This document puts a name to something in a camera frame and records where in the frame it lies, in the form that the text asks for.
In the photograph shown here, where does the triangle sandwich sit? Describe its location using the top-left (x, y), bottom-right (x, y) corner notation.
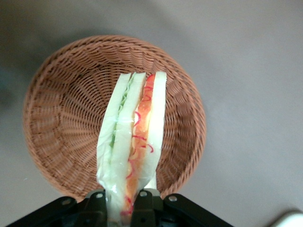
top-left (96, 70), bottom-right (168, 226)

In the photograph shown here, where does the round brown wicker basket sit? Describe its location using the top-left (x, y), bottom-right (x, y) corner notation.
top-left (22, 35), bottom-right (207, 203)

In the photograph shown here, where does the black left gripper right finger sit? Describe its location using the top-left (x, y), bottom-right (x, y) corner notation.
top-left (131, 188), bottom-right (164, 227)

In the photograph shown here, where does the beige plastic tray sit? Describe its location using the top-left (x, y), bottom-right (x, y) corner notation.
top-left (275, 209), bottom-right (303, 227)

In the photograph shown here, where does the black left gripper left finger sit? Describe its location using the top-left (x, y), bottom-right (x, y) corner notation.
top-left (85, 189), bottom-right (108, 227)

